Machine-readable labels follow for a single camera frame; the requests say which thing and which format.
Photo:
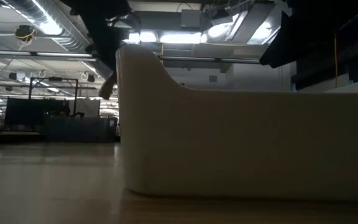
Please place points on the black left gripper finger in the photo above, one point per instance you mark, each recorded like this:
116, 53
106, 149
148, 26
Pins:
110, 56

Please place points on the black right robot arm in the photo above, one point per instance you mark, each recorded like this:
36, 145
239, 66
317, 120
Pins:
322, 25

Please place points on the long ceiling light bar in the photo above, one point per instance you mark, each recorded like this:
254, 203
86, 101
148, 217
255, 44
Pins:
36, 53

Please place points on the grey ceiling box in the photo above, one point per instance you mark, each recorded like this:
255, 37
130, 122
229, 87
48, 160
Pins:
190, 18

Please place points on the black background panel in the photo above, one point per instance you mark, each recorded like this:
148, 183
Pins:
26, 112

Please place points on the large spiral air duct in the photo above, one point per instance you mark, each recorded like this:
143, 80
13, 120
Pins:
70, 40

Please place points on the black metal gantry frame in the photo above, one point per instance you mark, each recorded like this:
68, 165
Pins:
30, 93

